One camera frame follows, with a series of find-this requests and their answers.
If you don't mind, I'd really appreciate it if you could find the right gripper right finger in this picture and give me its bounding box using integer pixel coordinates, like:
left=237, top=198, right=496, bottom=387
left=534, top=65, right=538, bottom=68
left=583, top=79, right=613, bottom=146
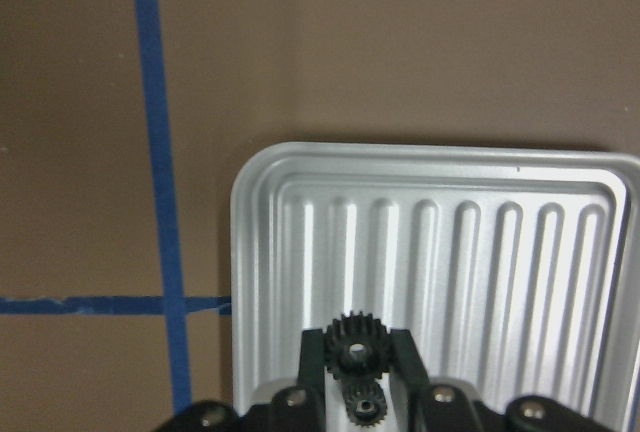
left=389, top=329, right=434, bottom=431

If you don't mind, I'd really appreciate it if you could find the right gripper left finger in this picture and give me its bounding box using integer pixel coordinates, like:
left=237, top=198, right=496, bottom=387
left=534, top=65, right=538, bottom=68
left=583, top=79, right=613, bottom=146
left=297, top=329, right=327, bottom=431

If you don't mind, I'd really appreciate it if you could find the small black gear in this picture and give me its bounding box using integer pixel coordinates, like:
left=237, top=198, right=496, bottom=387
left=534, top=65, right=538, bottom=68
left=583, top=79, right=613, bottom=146
left=324, top=312, right=392, bottom=383

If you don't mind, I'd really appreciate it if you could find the ribbed silver metal tray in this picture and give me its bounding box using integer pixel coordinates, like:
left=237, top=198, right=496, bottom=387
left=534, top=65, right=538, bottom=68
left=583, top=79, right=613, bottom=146
left=231, top=142, right=639, bottom=431

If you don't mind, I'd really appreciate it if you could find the brown paper table cover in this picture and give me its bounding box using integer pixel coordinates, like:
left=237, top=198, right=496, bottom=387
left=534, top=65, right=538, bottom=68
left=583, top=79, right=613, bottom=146
left=1, top=0, right=639, bottom=431

